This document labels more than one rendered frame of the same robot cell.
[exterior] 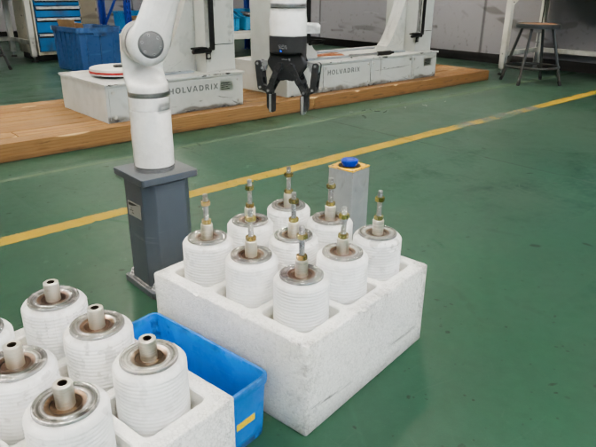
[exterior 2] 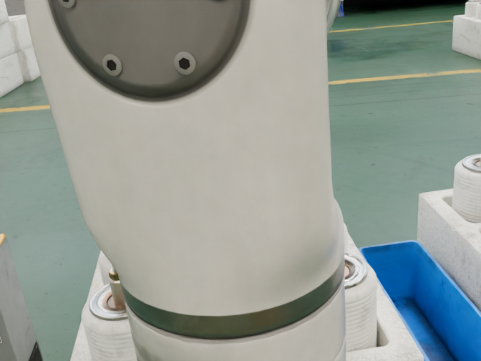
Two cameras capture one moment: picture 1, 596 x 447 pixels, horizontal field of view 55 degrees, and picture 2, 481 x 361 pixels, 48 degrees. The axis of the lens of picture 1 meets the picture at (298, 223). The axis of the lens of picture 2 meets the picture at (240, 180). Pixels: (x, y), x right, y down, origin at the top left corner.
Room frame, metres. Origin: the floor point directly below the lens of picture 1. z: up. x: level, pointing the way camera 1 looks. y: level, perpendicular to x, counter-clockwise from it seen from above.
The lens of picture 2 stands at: (1.44, 0.49, 0.59)
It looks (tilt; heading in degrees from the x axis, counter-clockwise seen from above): 23 degrees down; 227
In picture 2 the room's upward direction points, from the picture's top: 6 degrees counter-clockwise
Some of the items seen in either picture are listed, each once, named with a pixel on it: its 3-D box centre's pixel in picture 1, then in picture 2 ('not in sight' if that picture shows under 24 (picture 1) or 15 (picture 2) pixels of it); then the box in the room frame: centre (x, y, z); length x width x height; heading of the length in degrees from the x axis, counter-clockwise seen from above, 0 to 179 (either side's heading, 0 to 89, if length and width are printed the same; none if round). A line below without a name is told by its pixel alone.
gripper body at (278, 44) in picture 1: (287, 56); not in sight; (1.20, 0.02, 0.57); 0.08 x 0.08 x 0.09
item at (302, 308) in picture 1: (301, 321); not in sight; (0.86, -0.01, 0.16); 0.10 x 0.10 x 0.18
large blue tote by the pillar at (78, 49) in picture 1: (88, 47); not in sight; (5.31, 1.88, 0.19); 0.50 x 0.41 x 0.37; 47
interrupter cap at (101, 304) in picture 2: (288, 205); (123, 299); (1.20, 0.02, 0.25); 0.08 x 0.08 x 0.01
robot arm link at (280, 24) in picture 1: (291, 18); not in sight; (1.21, 0.02, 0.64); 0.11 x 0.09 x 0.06; 159
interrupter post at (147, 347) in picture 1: (148, 348); not in sight; (0.63, 0.19, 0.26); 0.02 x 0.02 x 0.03
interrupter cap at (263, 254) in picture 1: (251, 254); not in sight; (0.94, 0.08, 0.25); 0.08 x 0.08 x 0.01
